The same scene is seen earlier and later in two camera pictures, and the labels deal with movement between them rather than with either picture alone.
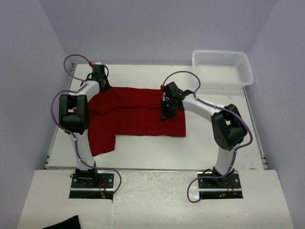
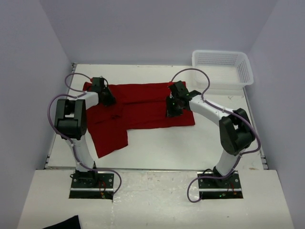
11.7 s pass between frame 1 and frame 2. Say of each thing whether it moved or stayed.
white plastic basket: stayed
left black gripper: moved
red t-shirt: moved
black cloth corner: stayed
